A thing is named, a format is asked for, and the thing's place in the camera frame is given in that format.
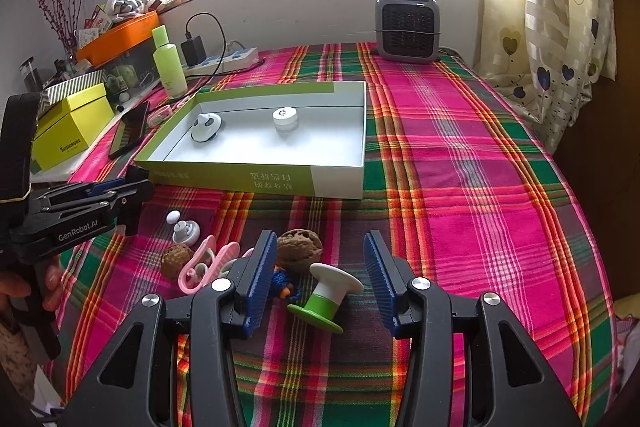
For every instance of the person's left hand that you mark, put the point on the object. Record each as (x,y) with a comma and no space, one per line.
(52,287)

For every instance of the pink white oval clip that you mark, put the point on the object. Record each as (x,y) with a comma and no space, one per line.
(160,113)

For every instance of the heart print curtain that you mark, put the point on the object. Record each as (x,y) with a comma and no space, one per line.
(550,32)

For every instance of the striped gift box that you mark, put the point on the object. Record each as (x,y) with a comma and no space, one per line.
(75,83)

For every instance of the blue knitted toy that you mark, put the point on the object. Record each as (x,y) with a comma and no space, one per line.
(281,279)

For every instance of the wooden wardrobe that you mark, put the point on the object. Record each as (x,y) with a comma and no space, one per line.
(595,167)

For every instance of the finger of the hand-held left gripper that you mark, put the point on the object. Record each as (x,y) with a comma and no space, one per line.
(137,202)
(97,190)

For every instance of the black smartphone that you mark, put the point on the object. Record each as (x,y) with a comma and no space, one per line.
(131,127)

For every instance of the black charger plug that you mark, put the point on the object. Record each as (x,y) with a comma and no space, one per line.
(194,47)

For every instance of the orange storage bin lid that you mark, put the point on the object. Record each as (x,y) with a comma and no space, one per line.
(117,37)

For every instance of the green plastic bottle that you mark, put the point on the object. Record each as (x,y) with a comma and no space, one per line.
(169,67)

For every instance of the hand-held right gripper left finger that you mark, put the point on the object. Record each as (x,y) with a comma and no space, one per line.
(257,277)

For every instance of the white round jar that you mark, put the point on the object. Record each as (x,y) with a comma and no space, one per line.
(286,119)

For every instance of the green white cardboard box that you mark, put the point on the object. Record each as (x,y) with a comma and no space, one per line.
(260,142)

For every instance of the dark glass jar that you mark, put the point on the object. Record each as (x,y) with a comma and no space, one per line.
(31,77)

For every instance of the white round knob gadget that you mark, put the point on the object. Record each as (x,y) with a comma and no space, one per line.
(184,232)

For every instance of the white plug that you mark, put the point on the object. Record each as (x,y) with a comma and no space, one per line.
(235,47)

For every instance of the white power strip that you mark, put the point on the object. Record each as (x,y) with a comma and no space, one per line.
(225,59)

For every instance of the white panda-shaped gadget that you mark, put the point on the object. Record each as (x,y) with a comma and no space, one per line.
(206,127)

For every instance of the green white spool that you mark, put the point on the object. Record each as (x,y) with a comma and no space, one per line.
(325,297)

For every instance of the yellow cardboard box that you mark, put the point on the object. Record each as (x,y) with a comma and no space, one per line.
(70,127)

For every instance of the grey space heater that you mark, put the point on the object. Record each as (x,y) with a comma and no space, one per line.
(407,24)

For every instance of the pink green plaid blanket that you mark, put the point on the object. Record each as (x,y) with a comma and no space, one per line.
(475,187)

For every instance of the pile of colourful packets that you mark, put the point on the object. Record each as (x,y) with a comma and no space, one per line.
(95,24)

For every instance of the person's left forearm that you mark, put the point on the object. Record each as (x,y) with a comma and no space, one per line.
(12,352)

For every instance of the pink plastic clip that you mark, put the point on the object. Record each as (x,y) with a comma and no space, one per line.
(189,279)
(227,253)

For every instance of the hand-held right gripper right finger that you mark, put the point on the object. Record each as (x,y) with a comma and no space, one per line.
(377,277)

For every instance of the brown walnut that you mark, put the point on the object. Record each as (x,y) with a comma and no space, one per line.
(300,249)
(177,261)

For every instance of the clear storage container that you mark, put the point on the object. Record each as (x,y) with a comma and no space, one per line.
(145,62)

